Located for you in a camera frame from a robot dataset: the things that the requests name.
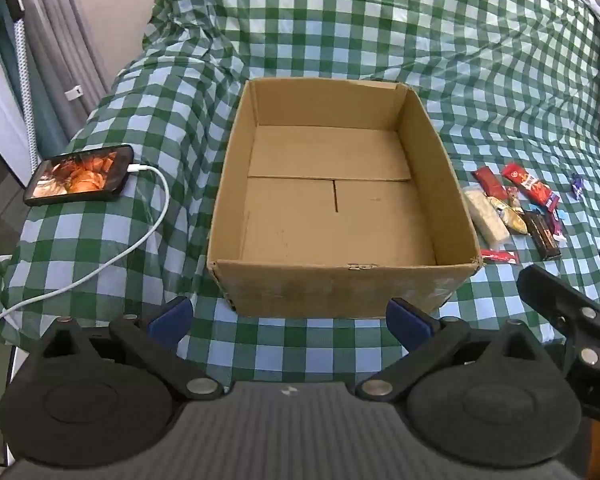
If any white charging cable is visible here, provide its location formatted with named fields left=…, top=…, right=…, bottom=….
left=0, top=162, right=170, bottom=336

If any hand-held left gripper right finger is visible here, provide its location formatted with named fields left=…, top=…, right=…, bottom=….
left=355, top=298, right=547, bottom=404

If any black smartphone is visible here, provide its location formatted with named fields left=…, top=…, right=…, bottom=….
left=22, top=143, right=135, bottom=208

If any small red packet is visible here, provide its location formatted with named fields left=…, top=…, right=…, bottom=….
left=480, top=249, right=519, bottom=265

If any grey curtain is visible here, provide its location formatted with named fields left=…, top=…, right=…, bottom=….
left=25, top=0, right=108, bottom=146

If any dark red snack packet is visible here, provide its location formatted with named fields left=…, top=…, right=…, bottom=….
left=471, top=167, right=509, bottom=201

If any white rice cracker packet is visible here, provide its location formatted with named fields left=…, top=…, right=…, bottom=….
left=461, top=185, right=511, bottom=243

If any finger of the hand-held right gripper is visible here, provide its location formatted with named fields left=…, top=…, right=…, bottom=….
left=517, top=264, right=600, bottom=418

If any dark chocolate bar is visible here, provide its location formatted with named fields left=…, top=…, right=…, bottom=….
left=522, top=210, right=562, bottom=261

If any garment steamer with braided hose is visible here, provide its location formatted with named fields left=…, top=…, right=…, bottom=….
left=0, top=0, right=40, bottom=173

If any cardboard box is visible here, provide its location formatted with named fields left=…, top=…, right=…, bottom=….
left=206, top=77, right=483, bottom=319

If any green checkered cloth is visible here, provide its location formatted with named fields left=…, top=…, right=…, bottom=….
left=0, top=0, right=600, bottom=361

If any gold snack packet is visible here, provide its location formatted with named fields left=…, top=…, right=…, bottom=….
left=487, top=195, right=529, bottom=235

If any red stick snack packet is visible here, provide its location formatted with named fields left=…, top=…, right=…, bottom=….
left=501, top=162, right=561, bottom=212

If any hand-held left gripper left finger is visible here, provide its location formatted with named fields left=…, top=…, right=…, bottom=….
left=40, top=296, right=226, bottom=402

